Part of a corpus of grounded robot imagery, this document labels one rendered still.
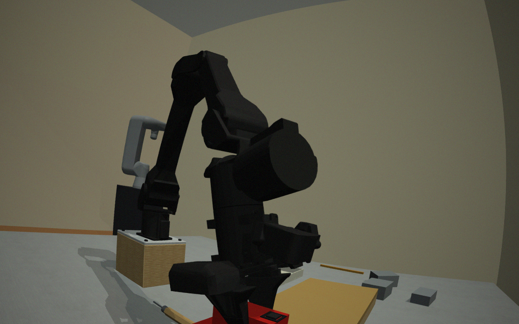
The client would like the tan wooden floor panel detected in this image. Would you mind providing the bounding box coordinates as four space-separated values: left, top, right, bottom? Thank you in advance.
273 278 378 324

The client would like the awl with wooden handle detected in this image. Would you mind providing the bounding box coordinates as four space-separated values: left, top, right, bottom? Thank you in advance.
153 301 194 324

